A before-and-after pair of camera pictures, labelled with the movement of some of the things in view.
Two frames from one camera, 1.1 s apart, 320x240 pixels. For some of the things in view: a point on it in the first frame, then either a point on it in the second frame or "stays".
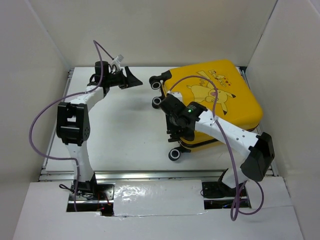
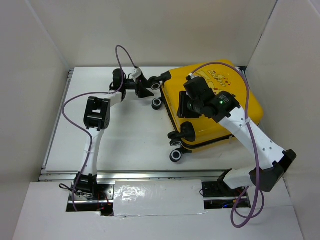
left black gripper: (130, 81) → (140, 87)
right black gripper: (171, 127) → (182, 110)
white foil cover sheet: (161, 197) stays
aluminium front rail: (149, 175) stays
